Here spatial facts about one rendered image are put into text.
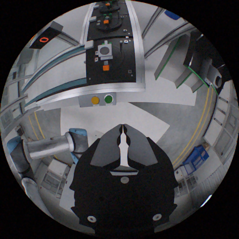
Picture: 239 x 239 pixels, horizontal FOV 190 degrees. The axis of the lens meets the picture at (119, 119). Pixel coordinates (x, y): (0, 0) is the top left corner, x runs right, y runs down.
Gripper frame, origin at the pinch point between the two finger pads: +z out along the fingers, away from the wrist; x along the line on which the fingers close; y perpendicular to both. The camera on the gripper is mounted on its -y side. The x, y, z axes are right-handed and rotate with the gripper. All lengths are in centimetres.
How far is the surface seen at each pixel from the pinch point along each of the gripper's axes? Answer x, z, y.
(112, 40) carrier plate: -3.2, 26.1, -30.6
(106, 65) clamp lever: -4.8, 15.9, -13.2
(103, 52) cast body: -5.1, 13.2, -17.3
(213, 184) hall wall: 783, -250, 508
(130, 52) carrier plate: 4.7, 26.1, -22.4
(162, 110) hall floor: 84, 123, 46
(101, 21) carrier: -9, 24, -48
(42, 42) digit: -25.1, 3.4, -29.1
